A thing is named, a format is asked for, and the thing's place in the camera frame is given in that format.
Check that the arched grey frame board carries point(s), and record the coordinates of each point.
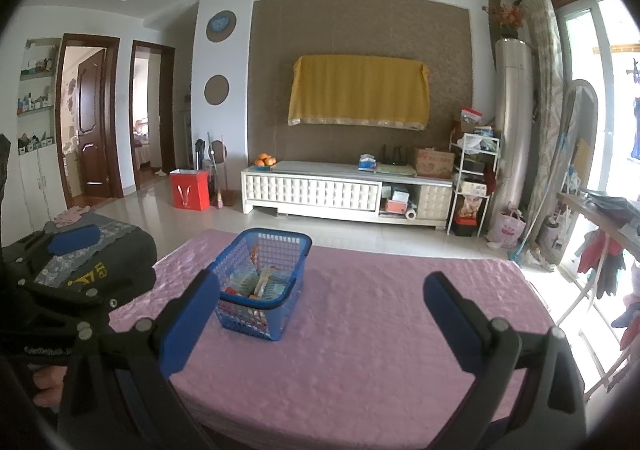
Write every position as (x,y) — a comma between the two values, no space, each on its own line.
(587,99)

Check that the wall niche shelf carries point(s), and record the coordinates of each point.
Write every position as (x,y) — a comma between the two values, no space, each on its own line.
(37,102)

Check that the yellow television cover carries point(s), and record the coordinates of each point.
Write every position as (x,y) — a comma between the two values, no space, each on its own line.
(357,89)

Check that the small white box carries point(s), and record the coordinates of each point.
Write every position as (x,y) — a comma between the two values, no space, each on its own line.
(474,187)

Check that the brown wooden door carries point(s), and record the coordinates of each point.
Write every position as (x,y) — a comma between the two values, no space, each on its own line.
(90,129)

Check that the plate of oranges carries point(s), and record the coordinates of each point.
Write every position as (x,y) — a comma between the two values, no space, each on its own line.
(265,160)

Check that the white standing air conditioner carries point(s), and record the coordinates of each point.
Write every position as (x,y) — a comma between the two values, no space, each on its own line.
(512,129)

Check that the clothes drying rack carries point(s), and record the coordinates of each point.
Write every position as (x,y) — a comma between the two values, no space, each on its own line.
(600,202)

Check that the red white snack packet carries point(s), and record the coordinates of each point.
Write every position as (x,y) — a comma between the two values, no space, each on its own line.
(231,291)

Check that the orange red snack packet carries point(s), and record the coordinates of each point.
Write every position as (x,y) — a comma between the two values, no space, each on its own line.
(255,255)

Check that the pink quilted tablecloth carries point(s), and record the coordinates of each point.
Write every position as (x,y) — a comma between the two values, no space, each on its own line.
(375,305)

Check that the blue floor mop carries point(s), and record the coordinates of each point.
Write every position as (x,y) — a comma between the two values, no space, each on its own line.
(517,252)

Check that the red and dark garments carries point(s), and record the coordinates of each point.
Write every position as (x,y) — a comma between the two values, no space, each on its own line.
(605,265)

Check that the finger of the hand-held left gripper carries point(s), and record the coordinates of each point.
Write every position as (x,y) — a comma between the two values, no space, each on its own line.
(75,300)
(75,240)

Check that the cardboard box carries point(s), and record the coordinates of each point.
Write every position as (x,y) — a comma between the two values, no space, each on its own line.
(434,162)

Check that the white plastic bag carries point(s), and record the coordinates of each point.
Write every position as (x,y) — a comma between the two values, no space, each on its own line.
(487,142)

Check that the blue tissue box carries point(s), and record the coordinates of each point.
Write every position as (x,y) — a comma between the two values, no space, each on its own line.
(367,162)

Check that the floral patterned curtain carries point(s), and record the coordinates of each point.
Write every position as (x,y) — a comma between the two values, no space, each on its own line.
(547,79)

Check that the pink tote bag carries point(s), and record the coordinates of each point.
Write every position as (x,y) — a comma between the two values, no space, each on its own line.
(507,230)

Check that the blue plastic basket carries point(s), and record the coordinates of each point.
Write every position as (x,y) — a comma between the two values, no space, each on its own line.
(277,233)

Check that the yellow beige snack packet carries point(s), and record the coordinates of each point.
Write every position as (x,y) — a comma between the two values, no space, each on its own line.
(267,282)

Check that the black router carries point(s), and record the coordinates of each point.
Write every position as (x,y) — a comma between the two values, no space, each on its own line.
(395,157)

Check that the brown door frame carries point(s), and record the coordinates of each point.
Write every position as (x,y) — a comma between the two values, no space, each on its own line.
(169,119)
(112,119)

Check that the paper towel roll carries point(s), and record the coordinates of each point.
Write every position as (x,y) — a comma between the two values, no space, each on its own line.
(410,214)

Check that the person's left hand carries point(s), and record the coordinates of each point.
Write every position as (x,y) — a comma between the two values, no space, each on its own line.
(50,385)

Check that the orange box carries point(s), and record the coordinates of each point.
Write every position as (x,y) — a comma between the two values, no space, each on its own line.
(396,207)

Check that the light blue snack packet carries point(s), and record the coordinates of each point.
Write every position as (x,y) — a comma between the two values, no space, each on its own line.
(245,285)

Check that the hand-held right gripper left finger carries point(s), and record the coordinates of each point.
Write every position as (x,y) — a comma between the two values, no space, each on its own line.
(190,320)

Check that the small pink cloth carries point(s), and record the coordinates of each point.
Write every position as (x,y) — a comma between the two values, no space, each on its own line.
(72,217)

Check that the dark cloth with gold print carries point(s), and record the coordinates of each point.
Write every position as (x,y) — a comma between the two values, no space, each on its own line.
(135,250)

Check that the white television cabinet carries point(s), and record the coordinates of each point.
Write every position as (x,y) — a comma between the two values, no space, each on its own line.
(310,195)

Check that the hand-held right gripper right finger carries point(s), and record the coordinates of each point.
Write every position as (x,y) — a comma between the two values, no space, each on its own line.
(452,325)

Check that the white metal shelf rack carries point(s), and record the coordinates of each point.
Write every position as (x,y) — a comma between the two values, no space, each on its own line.
(451,190)

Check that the red and white box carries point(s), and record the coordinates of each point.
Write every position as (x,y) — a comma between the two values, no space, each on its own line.
(471,115)

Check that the green flat mat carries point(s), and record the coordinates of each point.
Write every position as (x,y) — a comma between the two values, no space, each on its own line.
(397,168)

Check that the glass balcony door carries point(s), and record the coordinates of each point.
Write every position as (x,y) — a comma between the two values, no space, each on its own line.
(580,39)

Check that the red gift bag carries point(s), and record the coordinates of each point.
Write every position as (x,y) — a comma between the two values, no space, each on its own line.
(190,192)

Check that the red and black bin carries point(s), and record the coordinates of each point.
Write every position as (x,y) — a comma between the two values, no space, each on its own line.
(465,227)

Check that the round wall plaque blue centre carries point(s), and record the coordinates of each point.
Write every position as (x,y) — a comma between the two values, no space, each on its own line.
(221,24)

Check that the black upright vacuum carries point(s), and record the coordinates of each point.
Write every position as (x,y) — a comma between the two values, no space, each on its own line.
(200,154)

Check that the grey lace cloth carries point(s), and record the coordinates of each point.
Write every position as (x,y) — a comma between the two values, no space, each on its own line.
(112,232)

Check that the artificial flowers in vase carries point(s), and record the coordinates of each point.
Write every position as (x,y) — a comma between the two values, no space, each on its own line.
(507,14)

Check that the plain round wall plaque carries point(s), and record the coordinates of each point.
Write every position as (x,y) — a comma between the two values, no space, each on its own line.
(216,89)

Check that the white and green box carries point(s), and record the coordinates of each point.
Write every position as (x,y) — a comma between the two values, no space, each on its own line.
(400,196)

